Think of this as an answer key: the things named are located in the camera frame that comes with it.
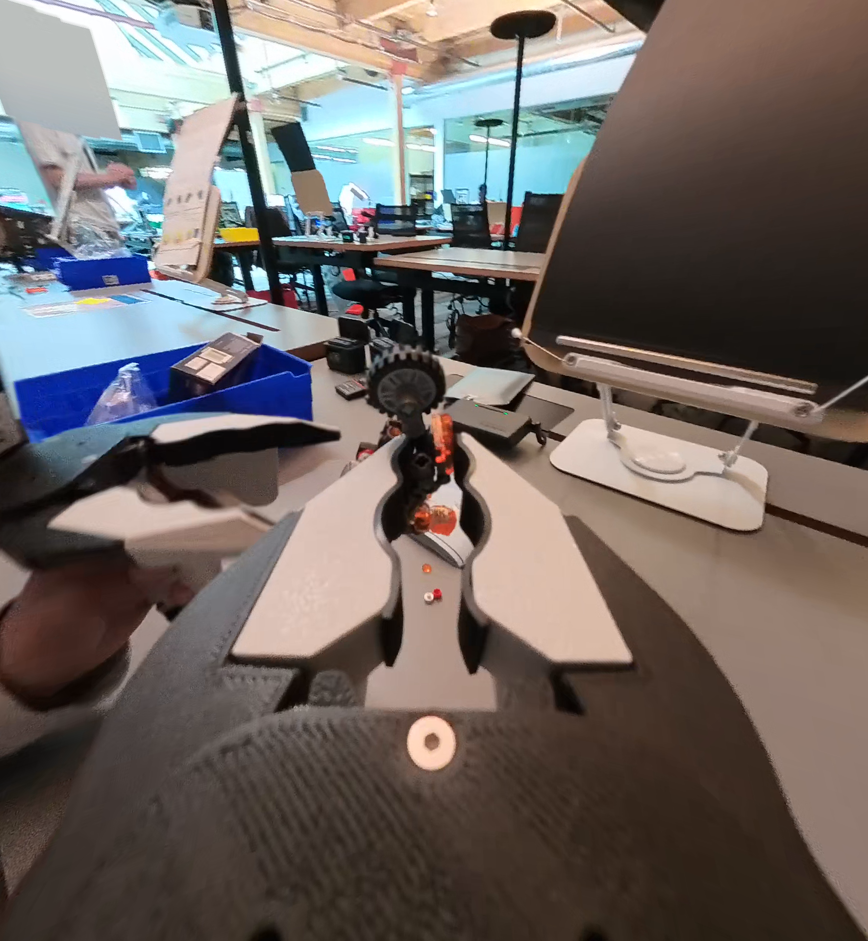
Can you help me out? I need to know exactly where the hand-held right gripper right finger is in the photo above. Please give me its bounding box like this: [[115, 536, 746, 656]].
[[456, 434, 635, 707]]

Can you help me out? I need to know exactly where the black pole round base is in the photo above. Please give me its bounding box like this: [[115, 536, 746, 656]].
[[474, 118, 506, 201], [491, 11, 556, 251]]

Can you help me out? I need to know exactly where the lego instruction booklet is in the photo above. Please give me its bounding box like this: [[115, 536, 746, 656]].
[[404, 529, 473, 569]]

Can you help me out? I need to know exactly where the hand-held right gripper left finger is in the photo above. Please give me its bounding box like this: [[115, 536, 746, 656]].
[[229, 434, 407, 708]]

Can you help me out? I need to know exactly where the person's left hand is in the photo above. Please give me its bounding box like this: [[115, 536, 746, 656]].
[[0, 553, 196, 699]]

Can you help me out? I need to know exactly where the clear plastic bag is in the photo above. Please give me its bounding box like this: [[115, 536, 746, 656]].
[[87, 364, 159, 426]]

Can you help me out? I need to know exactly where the blue plastic bin white tag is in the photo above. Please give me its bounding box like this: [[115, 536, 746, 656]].
[[53, 253, 152, 291], [13, 344, 313, 442]]

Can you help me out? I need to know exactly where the black charger box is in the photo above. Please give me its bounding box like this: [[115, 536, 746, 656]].
[[448, 399, 547, 449]]

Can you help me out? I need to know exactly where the long black pole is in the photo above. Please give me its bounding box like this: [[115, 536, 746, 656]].
[[212, 0, 288, 306]]

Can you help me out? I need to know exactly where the person's left forearm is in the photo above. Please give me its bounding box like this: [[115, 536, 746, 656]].
[[0, 606, 137, 780]]

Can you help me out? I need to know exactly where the lego motorcycle model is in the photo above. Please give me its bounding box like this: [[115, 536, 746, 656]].
[[342, 346, 479, 538]]

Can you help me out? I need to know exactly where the wooden desk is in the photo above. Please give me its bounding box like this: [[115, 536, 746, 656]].
[[272, 234, 453, 317], [373, 248, 546, 350]]

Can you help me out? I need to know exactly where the white metal stand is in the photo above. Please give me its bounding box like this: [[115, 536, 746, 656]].
[[549, 334, 868, 532]]

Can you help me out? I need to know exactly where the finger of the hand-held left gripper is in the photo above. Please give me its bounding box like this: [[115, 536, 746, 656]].
[[146, 413, 344, 510], [46, 481, 278, 569]]

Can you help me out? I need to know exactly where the dark cardboard box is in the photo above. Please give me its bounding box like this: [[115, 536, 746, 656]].
[[169, 332, 264, 387]]

